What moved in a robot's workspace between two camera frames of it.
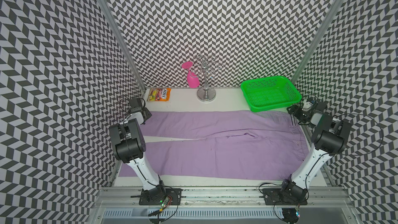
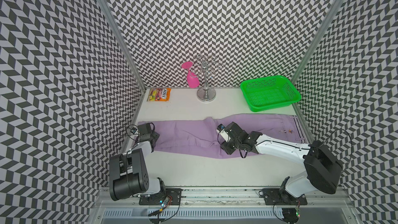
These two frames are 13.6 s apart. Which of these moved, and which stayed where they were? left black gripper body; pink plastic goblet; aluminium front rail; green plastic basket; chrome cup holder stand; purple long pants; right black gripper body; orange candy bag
Moved: left black gripper body; purple long pants; right black gripper body
Stayed: green plastic basket; chrome cup holder stand; aluminium front rail; orange candy bag; pink plastic goblet
